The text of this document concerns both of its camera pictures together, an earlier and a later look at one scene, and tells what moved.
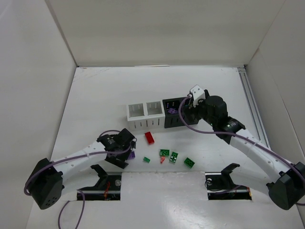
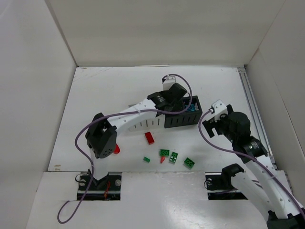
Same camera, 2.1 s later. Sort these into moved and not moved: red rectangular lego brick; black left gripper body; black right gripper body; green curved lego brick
Moved: black right gripper body; black left gripper body
Not moved: green curved lego brick; red rectangular lego brick
